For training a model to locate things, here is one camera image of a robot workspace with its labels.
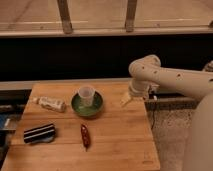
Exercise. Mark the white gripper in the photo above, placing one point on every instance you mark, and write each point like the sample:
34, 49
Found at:
138, 89

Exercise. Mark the red chili pepper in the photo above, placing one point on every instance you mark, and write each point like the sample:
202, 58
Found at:
85, 136

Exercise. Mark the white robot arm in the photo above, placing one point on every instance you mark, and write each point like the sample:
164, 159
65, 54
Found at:
147, 72

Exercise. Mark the green bowl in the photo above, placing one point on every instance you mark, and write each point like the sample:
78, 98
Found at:
87, 111

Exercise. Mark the clear plastic cup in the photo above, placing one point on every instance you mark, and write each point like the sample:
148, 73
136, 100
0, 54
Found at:
86, 94

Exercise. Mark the black white striped cloth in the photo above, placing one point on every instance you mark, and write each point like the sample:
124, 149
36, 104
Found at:
45, 133

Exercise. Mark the right metal window post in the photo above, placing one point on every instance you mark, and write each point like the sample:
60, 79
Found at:
130, 15

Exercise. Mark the metal window post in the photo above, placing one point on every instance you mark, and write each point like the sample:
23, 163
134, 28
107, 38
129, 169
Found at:
130, 15
65, 16

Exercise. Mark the left metal window post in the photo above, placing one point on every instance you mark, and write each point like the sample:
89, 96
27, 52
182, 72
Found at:
65, 16

